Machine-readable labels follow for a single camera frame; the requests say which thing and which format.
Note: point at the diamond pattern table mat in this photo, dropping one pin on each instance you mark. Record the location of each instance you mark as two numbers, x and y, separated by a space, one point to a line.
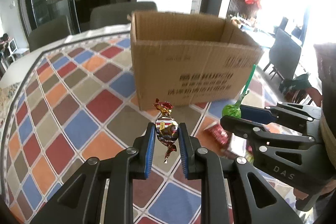
78 113

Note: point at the green cloth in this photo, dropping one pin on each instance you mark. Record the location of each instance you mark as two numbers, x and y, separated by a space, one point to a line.
296 83

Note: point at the foil candy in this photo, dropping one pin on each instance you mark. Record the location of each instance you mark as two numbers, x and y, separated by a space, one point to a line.
166 129

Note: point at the brown cardboard box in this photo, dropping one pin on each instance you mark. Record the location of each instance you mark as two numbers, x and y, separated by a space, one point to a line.
183 66

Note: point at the green lollipop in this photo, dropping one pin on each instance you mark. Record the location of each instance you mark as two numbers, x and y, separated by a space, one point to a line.
231 110

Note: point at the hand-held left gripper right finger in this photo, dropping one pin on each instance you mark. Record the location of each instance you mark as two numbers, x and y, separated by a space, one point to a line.
183 150

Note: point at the person's right hand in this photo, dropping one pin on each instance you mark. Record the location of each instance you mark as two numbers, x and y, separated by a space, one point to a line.
304 197

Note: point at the small white shelf rack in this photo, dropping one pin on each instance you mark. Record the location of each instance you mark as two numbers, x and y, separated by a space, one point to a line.
6 48

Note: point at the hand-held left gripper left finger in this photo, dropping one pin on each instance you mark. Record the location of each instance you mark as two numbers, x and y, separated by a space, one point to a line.
150 150

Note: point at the red snack packet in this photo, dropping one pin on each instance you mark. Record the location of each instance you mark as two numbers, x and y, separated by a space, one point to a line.
218 133

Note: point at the grey dining chair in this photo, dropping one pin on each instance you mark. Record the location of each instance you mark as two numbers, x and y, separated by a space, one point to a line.
50 32
115 14

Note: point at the dark grey chair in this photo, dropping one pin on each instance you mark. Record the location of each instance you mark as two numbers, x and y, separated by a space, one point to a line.
284 53

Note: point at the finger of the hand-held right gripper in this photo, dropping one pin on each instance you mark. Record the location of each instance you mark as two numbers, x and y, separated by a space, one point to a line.
236 124
257 112

